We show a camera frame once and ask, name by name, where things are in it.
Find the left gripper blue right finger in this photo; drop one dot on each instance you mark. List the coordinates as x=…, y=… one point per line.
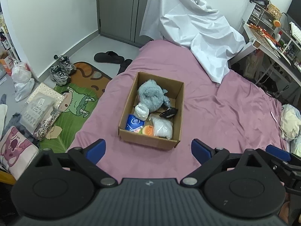
x=211, y=160

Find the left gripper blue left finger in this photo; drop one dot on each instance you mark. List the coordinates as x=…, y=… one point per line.
x=85, y=162

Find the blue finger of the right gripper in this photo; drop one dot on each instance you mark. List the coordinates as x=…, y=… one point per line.
x=285, y=165

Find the clear plastic bag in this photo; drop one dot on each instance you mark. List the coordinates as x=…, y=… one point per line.
x=162, y=127

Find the blue tissue pack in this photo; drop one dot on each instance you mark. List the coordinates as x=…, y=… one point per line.
x=134, y=124

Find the black white fabric pouch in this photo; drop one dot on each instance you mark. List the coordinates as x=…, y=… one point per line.
x=169, y=113

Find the hamburger plush toy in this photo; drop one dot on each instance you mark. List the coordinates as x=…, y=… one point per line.
x=147, y=130

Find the grey blue knitted cloth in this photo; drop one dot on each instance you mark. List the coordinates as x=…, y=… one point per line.
x=166, y=102

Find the white cloth bundle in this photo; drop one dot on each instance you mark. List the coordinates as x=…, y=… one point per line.
x=141, y=112

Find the cream crumpled blanket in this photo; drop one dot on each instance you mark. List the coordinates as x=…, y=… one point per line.
x=290, y=122

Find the pink bed sheet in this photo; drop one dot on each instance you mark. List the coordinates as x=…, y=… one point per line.
x=235, y=115

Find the cartoon floor mat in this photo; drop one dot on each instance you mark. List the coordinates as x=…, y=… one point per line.
x=87, y=85

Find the packaged items stack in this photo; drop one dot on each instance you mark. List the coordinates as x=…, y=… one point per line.
x=41, y=111

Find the pink cartoon pillow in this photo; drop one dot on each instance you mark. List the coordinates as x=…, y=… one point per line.
x=17, y=152

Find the grey sneaker front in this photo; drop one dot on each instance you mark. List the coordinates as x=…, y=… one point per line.
x=59, y=76

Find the blue fluffy plush toy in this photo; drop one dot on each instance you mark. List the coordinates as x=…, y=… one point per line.
x=151, y=94

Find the white plastic bag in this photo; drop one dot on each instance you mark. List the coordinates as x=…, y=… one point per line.
x=22, y=80

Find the black slipper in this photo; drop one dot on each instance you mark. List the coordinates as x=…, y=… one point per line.
x=124, y=66
x=109, y=57

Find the beige tote bag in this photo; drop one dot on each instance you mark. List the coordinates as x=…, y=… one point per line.
x=253, y=61

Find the white desk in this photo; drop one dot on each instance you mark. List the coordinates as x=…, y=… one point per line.
x=260, y=43

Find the white keyboard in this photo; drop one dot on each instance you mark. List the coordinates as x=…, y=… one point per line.
x=295, y=32

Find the black monitor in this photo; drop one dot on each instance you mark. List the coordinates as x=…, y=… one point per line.
x=294, y=13

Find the white drawer organizer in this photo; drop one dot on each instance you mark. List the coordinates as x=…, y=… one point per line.
x=258, y=16

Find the white crumpled sheet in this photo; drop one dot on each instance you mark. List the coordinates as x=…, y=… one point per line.
x=195, y=25

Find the grey door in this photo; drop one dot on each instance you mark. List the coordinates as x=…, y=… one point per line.
x=122, y=20

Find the grey sneaker near wall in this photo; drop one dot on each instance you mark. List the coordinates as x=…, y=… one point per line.
x=66, y=65

